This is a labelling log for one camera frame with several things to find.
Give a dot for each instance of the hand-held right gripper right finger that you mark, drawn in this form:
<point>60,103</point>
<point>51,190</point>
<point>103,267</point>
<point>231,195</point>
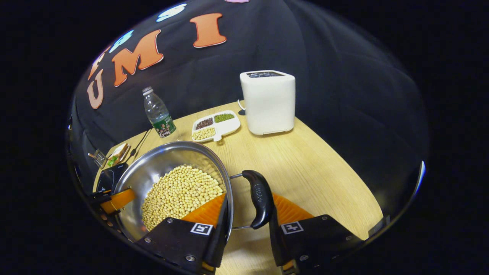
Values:
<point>277,244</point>

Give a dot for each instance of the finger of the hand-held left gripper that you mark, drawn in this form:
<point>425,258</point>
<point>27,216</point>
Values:
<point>120,199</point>

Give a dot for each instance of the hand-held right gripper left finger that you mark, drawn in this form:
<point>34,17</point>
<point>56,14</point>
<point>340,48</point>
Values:
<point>218,248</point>

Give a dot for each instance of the black induction cooktop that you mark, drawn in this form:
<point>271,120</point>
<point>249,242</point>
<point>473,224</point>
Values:
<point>109,177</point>

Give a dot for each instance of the sandwich with lettuce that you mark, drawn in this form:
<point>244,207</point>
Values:
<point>119,151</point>

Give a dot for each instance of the pile of soybeans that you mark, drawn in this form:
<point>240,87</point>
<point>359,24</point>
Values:
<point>179,194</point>

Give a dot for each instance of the clear plastic water bottle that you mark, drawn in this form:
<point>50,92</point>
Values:
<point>158,114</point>

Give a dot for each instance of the small portion of soybeans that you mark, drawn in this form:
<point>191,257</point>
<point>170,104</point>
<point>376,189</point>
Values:
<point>203,133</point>

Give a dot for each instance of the dark red beans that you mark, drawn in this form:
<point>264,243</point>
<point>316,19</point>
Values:
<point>204,123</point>

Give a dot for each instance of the white divided bean tray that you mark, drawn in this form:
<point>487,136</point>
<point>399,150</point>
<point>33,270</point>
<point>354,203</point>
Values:
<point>227,128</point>

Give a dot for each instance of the green mung beans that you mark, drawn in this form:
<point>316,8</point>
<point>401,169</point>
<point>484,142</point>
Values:
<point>224,117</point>

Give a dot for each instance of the white toaster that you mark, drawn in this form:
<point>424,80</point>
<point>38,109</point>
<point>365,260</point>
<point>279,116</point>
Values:
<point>267,103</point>

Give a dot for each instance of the black backdrop cloth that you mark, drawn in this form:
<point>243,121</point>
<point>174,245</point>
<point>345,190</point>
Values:
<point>344,95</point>

